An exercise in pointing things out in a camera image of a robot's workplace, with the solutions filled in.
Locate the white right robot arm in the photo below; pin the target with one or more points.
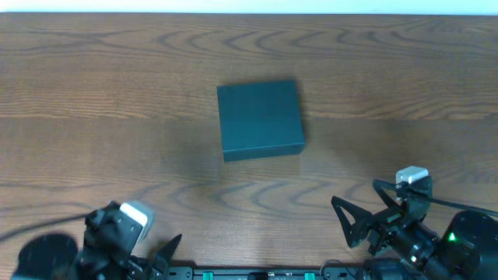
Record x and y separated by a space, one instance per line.
467 250

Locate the black gift box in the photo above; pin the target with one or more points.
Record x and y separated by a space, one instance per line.
260 119

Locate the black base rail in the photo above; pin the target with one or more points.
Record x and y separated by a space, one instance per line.
327 273

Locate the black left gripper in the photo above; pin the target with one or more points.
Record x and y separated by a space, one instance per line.
127 270

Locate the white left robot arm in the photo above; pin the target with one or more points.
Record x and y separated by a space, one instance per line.
51 256

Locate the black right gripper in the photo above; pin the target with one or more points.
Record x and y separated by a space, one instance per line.
378 226

